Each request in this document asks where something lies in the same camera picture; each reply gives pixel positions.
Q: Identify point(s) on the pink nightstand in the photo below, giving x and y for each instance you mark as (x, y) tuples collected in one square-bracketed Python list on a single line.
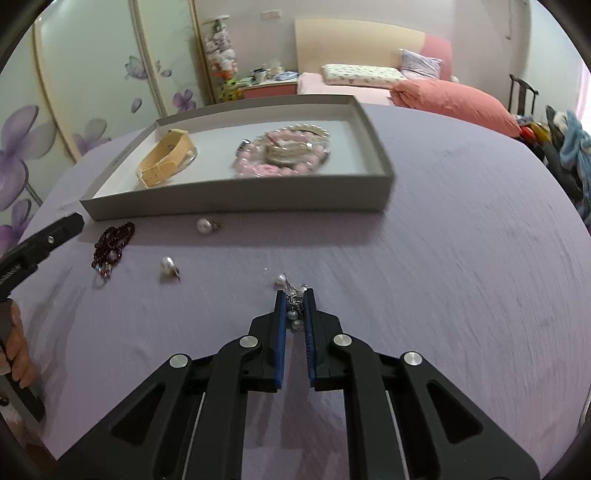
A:
[(270, 90)]

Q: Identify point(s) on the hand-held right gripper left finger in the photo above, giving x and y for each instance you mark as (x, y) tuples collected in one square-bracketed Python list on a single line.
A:
[(279, 341)]

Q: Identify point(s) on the salmon pink pillow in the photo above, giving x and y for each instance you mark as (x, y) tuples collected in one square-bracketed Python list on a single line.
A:
[(452, 104)]

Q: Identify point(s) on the pink bed sheet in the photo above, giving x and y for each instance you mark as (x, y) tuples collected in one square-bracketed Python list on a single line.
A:
[(314, 87)]

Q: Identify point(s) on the floral sliding door wardrobe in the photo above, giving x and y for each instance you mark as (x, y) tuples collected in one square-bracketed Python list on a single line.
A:
[(92, 69)]

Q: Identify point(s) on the grey cardboard box tray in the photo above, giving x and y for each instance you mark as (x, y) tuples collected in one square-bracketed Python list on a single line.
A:
[(231, 201)]

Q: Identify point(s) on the pearl cluster drop earrings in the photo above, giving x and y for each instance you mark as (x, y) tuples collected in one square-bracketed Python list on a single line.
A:
[(293, 316)]

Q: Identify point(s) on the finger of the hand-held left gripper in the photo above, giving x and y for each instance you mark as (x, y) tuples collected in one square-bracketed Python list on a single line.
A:
[(51, 237)]

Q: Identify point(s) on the grey padded chair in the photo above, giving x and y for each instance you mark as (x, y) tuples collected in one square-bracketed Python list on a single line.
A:
[(554, 152)]

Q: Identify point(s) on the cream and pink headboard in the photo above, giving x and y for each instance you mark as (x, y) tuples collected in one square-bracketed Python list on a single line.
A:
[(351, 46)]

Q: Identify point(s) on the tissue box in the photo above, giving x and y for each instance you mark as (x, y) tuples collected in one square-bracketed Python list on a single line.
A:
[(277, 70)]

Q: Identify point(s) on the small floral pillow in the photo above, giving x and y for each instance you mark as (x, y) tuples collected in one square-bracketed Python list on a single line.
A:
[(420, 64)]

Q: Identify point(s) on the dark wooden chair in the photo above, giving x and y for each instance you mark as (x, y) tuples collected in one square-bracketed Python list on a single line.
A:
[(519, 97)]

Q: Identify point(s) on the white patterned pillow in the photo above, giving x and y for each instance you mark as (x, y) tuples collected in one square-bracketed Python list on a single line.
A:
[(360, 74)]

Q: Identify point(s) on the wide silver cuff bangle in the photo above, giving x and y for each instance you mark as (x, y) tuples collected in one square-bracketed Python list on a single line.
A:
[(286, 159)]

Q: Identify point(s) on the red and yellow toys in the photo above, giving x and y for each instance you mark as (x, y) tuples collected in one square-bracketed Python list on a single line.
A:
[(531, 129)]

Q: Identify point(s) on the pearl stud earring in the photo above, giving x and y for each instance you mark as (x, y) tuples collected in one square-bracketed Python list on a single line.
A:
[(167, 264), (203, 226)]

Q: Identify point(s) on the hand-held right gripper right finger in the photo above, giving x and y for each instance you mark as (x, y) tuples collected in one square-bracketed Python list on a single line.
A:
[(309, 341)]

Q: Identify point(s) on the person's left hand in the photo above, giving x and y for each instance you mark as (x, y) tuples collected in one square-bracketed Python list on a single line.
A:
[(23, 355)]

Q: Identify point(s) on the blue plush garment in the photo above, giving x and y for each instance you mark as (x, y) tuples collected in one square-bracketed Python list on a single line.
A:
[(575, 143)]

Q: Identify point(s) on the clear tube of plush toys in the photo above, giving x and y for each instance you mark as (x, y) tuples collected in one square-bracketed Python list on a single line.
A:
[(220, 50)]

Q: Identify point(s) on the white wall sockets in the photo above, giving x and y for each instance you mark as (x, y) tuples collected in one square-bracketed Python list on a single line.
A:
[(270, 14)]

